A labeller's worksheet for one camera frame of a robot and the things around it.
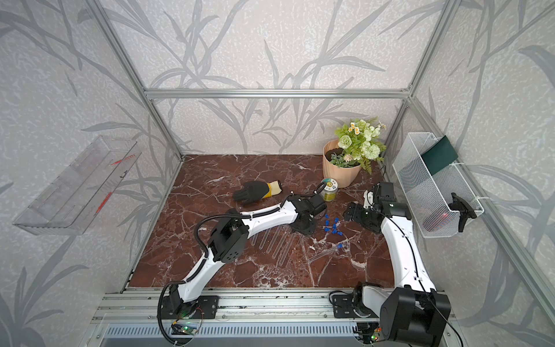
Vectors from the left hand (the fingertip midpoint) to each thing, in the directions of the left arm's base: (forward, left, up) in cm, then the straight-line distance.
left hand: (307, 231), depth 92 cm
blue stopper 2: (0, -12, 0) cm, 12 cm away
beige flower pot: (+21, -17, +11) cm, 30 cm away
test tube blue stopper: (-6, +12, 0) cm, 14 cm away
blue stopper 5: (-1, -14, 0) cm, 14 cm away
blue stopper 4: (+6, -13, 0) cm, 14 cm away
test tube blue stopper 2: (-9, -7, -1) cm, 11 cm away
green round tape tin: (+16, -11, +8) cm, 21 cm away
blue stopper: (+1, -9, 0) cm, 9 cm away
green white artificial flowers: (+25, -20, +27) cm, 42 cm away
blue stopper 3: (+2, -12, 0) cm, 12 cm away
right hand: (0, -17, +14) cm, 22 cm away
